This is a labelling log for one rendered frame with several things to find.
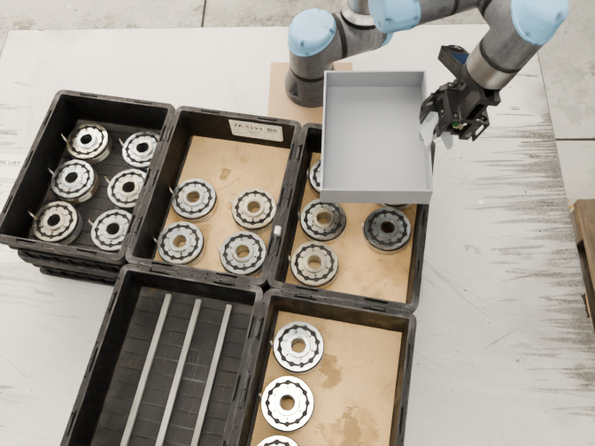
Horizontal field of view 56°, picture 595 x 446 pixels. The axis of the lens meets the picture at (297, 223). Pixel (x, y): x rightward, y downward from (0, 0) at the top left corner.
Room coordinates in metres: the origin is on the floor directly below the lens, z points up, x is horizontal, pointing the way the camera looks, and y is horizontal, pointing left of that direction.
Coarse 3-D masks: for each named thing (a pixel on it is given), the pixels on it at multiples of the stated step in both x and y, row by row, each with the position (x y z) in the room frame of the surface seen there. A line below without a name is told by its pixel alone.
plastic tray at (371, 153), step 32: (352, 96) 0.71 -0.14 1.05; (384, 96) 0.70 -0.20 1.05; (416, 96) 0.69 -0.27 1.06; (352, 128) 0.63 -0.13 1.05; (384, 128) 0.62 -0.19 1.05; (416, 128) 0.61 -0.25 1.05; (352, 160) 0.56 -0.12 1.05; (384, 160) 0.55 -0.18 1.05; (416, 160) 0.54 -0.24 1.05; (352, 192) 0.47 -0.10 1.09; (384, 192) 0.46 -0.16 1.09; (416, 192) 0.45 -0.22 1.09
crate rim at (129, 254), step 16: (176, 112) 0.81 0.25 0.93; (192, 112) 0.81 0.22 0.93; (208, 112) 0.80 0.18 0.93; (224, 112) 0.79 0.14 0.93; (160, 160) 0.68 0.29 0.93; (288, 160) 0.65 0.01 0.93; (288, 176) 0.61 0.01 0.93; (144, 208) 0.57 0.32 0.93; (272, 240) 0.47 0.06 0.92; (128, 256) 0.46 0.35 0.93; (272, 256) 0.43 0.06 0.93; (192, 272) 0.41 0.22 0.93; (208, 272) 0.41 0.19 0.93
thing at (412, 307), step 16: (304, 128) 0.73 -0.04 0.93; (320, 128) 0.72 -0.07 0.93; (304, 144) 0.68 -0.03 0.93; (432, 144) 0.65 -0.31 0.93; (432, 160) 0.61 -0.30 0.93; (432, 176) 0.57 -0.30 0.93; (288, 192) 0.57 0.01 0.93; (288, 208) 0.53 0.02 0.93; (416, 256) 0.39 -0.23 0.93; (272, 272) 0.39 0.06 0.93; (416, 272) 0.36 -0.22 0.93; (288, 288) 0.35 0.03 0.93; (320, 288) 0.35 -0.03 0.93; (416, 288) 0.33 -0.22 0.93; (384, 304) 0.30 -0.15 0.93; (400, 304) 0.30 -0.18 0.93; (416, 304) 0.29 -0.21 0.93
